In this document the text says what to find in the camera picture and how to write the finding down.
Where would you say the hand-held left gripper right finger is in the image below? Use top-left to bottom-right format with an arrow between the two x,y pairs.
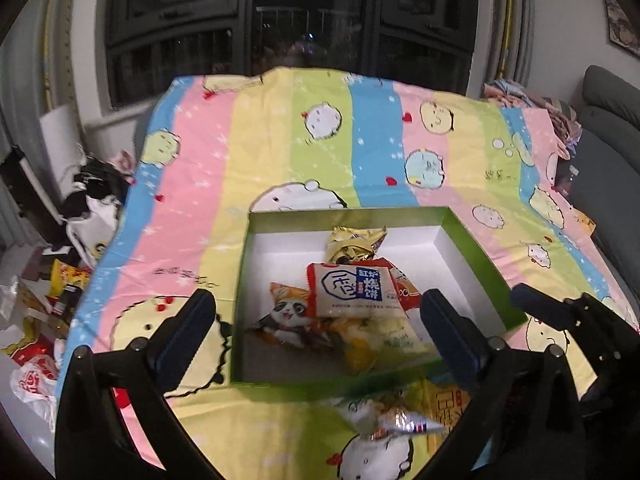
419,287 -> 587,480

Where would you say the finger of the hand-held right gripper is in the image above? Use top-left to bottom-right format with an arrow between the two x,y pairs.
509,282 -> 640,367

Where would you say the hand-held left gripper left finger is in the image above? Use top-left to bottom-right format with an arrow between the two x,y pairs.
54,288 -> 223,480

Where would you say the large yellow snack packet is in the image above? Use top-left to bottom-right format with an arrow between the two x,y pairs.
324,314 -> 437,374

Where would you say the red orange snack packet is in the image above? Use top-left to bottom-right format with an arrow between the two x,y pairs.
371,257 -> 427,312

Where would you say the green cardboard box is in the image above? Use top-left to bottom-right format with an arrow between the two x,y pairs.
230,206 -> 528,402

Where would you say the orange panda snack packet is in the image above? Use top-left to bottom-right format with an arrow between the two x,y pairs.
249,282 -> 337,350

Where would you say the white blue label snack packet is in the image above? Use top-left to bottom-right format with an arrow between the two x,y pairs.
305,262 -> 402,319

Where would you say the gold foil snack packet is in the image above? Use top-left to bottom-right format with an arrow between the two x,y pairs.
324,225 -> 389,264

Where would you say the orange printed snack packet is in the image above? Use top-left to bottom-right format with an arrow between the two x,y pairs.
426,384 -> 477,432

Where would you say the silver foil snack packet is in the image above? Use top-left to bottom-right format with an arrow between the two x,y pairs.
329,394 -> 447,437

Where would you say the yellow snack bag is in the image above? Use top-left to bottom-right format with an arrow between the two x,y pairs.
49,258 -> 94,302

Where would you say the white red print plastic bag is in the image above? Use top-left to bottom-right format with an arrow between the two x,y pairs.
10,354 -> 62,432

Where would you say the striped cartoon printed blanket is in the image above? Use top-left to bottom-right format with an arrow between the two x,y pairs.
59,67 -> 640,480

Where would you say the black and white bag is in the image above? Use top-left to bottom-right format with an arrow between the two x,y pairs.
62,157 -> 132,267

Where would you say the grey sofa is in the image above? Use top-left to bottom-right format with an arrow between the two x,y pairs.
569,64 -> 640,332

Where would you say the pile of clothes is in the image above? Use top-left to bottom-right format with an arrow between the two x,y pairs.
481,77 -> 584,197

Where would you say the white board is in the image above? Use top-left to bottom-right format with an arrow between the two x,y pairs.
39,104 -> 97,187

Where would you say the dark framed window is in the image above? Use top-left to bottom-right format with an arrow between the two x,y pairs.
104,0 -> 482,111

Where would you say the framed wall picture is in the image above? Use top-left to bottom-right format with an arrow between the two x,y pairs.
599,0 -> 640,57

